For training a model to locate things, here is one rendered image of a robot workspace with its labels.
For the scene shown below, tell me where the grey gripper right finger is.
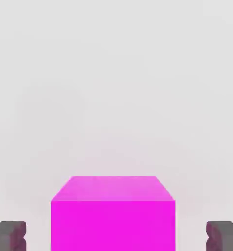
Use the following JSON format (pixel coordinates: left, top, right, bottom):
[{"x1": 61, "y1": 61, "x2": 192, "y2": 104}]
[{"x1": 206, "y1": 220, "x2": 233, "y2": 251}]

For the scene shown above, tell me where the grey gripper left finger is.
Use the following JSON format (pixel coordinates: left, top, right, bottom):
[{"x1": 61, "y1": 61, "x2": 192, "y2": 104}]
[{"x1": 0, "y1": 220, "x2": 27, "y2": 251}]

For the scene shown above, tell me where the small magenta cube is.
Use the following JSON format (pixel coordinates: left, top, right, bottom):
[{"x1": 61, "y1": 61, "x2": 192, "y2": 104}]
[{"x1": 51, "y1": 176, "x2": 176, "y2": 251}]

